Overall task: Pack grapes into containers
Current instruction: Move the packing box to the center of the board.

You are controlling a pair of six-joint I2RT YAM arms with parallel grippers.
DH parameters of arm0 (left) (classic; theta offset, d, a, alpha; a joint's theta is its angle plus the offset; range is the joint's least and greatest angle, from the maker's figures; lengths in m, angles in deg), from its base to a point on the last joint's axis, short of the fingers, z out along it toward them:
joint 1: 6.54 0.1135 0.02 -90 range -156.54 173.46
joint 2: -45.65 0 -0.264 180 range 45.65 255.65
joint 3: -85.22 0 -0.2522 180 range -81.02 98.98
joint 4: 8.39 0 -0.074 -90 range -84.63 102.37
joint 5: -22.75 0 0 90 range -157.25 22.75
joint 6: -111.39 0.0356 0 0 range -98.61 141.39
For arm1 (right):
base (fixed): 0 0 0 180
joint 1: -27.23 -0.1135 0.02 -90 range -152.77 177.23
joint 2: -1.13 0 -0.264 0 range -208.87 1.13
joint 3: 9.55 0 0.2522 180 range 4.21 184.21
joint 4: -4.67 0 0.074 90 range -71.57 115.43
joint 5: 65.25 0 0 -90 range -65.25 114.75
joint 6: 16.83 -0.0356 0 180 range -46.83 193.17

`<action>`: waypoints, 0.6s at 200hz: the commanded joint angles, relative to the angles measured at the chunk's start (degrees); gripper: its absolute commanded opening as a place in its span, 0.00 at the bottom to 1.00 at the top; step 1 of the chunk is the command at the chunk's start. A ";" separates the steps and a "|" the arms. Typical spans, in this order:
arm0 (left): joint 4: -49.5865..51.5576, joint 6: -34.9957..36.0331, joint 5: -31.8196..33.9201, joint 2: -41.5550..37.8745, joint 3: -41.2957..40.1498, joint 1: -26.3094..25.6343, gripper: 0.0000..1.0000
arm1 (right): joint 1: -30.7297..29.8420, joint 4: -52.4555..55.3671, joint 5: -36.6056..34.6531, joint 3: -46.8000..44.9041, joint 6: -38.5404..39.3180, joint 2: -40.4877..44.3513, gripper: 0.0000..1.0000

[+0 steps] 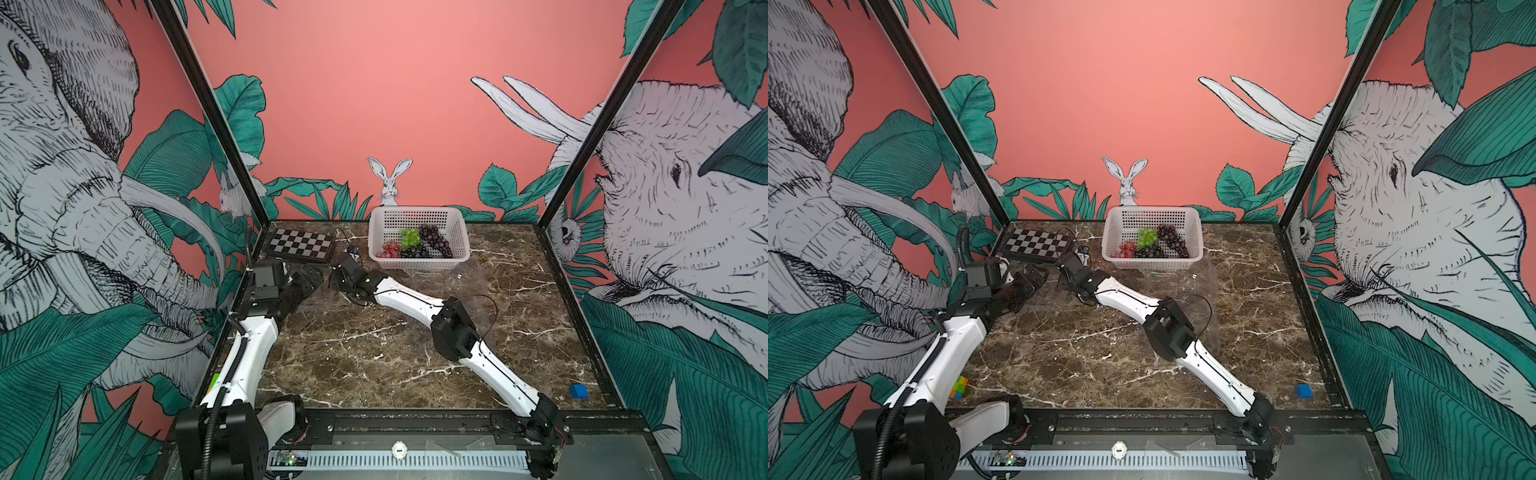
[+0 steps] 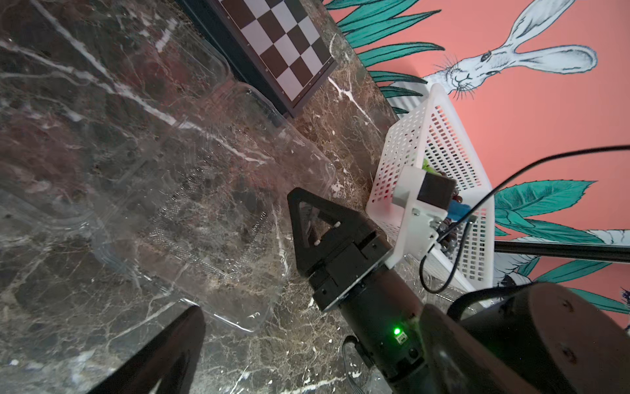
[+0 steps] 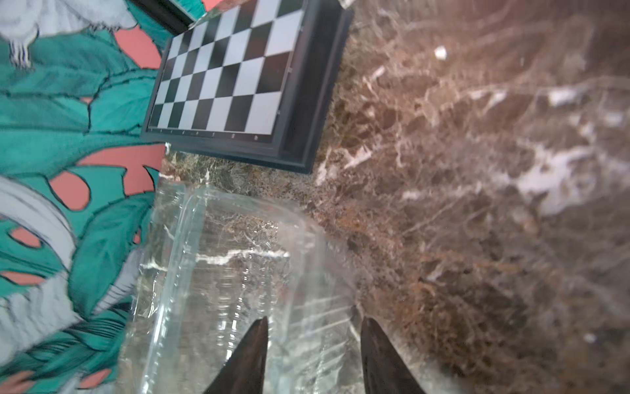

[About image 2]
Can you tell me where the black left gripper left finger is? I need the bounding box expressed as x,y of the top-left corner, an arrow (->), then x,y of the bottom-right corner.
90,306 -> 206,393

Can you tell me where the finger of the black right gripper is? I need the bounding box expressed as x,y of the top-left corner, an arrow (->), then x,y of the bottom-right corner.
287,187 -> 374,277

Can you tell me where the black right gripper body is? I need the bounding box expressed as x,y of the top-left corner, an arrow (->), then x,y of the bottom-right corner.
308,231 -> 393,312

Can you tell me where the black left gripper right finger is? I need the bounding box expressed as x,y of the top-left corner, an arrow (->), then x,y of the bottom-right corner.
419,305 -> 538,393

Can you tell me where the clear plastic clamshell container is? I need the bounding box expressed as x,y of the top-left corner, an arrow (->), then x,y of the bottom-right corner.
1,1 -> 335,333

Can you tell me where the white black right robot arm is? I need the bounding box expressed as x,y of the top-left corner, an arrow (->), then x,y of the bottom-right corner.
287,188 -> 629,393

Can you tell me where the white perforated plastic basket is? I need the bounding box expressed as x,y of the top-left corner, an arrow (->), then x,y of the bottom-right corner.
366,85 -> 495,292

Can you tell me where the black white chessboard box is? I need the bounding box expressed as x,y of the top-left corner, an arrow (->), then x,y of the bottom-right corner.
178,0 -> 337,118

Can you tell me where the black right camera cable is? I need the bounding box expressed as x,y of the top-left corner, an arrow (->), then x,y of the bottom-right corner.
418,143 -> 630,296

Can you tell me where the black right frame post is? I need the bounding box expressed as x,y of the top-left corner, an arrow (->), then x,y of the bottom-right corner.
494,241 -> 629,264

